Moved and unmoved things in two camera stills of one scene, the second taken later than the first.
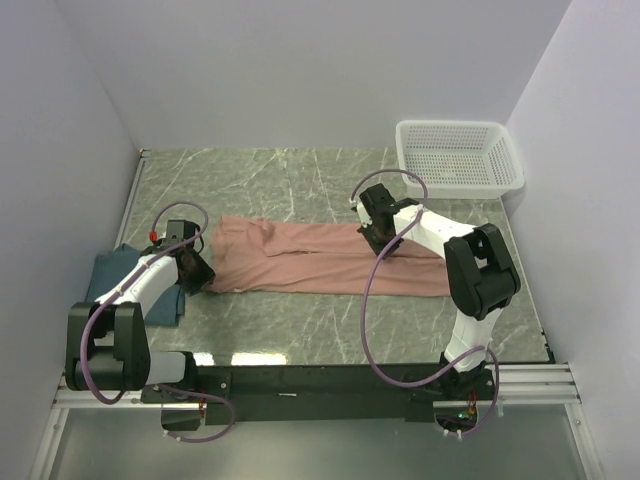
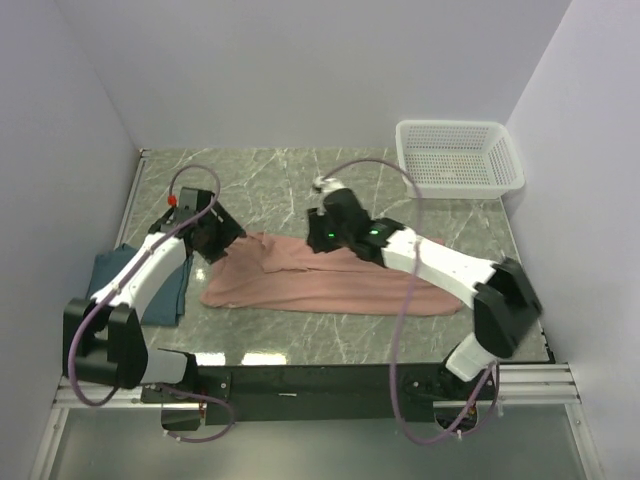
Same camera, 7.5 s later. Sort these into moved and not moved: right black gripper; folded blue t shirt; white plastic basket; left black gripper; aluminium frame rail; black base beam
Moved: right black gripper; left black gripper
Not moved: aluminium frame rail; white plastic basket; folded blue t shirt; black base beam
